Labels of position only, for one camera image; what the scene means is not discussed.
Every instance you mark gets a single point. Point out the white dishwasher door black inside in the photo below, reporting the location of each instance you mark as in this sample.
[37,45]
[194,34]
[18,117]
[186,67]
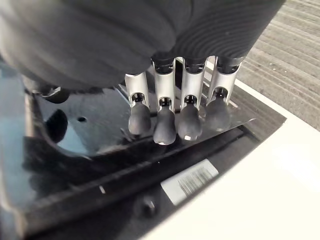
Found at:
[262,190]

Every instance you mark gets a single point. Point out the right robot hand silver fingers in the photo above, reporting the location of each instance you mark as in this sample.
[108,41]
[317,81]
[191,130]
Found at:
[105,37]

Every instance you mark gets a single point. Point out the white barcode label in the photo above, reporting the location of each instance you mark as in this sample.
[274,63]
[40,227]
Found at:
[190,181]

